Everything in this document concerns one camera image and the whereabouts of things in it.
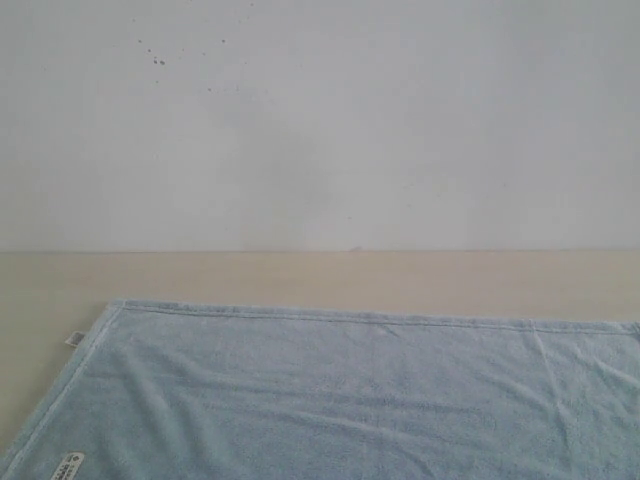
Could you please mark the light blue terry towel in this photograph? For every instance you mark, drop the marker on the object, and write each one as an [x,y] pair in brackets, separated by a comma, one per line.
[159,390]

